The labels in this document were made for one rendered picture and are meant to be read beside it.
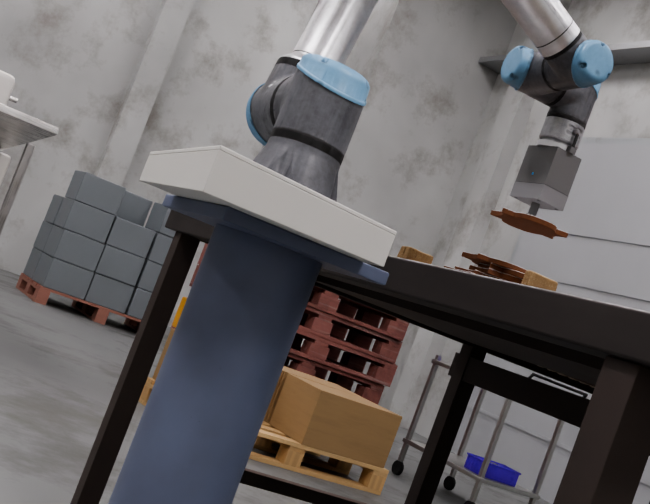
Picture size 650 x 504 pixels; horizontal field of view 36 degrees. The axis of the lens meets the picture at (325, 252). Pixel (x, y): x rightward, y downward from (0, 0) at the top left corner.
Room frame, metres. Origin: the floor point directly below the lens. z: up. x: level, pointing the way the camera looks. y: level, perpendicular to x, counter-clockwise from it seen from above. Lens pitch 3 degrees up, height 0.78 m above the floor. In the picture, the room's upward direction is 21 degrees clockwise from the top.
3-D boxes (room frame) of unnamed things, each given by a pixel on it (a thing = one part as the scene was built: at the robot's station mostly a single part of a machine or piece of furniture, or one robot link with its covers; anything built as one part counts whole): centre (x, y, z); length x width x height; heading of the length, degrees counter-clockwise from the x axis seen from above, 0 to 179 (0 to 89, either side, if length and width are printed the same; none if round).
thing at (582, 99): (1.87, -0.33, 1.33); 0.09 x 0.08 x 0.11; 113
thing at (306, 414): (5.42, -0.03, 0.21); 1.18 x 0.81 x 0.43; 121
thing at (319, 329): (6.93, 0.04, 0.48); 1.32 x 0.90 x 0.96; 118
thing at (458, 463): (6.21, -1.31, 0.45); 0.95 x 0.55 x 0.89; 35
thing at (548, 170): (1.87, -0.35, 1.17); 0.10 x 0.09 x 0.16; 119
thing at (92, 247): (9.51, 1.87, 0.61); 1.22 x 0.85 x 1.21; 118
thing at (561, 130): (1.87, -0.34, 1.25); 0.08 x 0.08 x 0.05
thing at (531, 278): (1.62, -0.34, 0.95); 0.06 x 0.02 x 0.03; 115
